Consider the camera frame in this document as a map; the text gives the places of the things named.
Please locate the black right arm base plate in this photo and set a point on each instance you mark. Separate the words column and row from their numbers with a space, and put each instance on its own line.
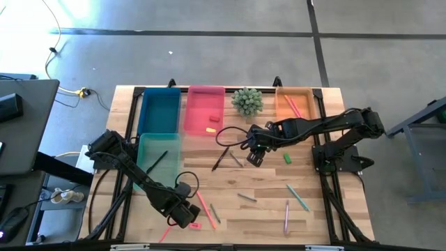
column 348, row 160

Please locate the black computer mouse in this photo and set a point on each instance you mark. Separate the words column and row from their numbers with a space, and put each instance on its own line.
column 14, row 223

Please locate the grey desk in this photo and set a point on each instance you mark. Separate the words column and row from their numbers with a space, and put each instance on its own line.
column 31, row 132

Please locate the yellow power plug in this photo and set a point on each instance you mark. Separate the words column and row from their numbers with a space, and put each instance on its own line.
column 83, row 92

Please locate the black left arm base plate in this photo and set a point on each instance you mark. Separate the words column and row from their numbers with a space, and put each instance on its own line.
column 104, row 162

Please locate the red eraser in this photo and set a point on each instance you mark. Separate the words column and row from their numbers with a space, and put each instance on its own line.
column 214, row 119

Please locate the green eraser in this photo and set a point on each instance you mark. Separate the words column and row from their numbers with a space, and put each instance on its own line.
column 287, row 158

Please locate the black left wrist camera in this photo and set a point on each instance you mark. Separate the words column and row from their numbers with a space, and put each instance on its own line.
column 183, row 190

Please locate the pink plastic bin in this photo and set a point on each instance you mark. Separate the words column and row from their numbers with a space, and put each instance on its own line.
column 202, row 104

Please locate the teal plastic bin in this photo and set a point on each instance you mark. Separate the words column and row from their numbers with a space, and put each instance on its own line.
column 157, row 146

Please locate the coral pencil with orange eraser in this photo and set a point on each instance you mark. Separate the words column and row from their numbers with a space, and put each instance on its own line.
column 164, row 234
column 206, row 210

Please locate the yellow eraser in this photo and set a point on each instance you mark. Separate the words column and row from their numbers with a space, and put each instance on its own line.
column 210, row 130

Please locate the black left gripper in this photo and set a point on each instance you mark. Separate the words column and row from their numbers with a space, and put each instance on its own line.
column 167, row 204

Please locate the thick black pen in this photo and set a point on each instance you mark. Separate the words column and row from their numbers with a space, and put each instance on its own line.
column 220, row 159

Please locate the teal pen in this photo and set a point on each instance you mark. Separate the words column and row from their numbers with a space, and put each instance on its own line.
column 298, row 198

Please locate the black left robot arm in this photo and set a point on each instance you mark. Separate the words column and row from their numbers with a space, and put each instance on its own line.
column 132, row 171

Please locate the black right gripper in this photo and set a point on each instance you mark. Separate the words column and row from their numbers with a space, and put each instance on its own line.
column 261, row 136

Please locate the white box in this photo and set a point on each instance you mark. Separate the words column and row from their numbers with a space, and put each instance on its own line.
column 81, row 164

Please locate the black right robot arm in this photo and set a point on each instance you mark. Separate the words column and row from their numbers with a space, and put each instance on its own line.
column 324, row 123

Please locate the black desk leg bar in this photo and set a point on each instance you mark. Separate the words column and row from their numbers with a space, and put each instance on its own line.
column 62, row 170

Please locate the black lower desk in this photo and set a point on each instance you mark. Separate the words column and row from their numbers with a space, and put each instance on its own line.
column 21, row 195

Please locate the green potted plant white pot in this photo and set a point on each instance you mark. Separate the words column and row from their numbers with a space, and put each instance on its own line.
column 247, row 102

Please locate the blue plastic bin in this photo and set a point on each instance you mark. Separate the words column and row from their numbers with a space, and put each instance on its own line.
column 158, row 111

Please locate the black aluminium table frame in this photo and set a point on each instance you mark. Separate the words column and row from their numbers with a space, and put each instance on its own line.
column 269, row 90

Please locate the black box device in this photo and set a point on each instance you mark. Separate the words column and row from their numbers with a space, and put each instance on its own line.
column 10, row 107

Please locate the blue-grey metal stand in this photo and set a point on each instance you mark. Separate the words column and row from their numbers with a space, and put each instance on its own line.
column 418, row 118

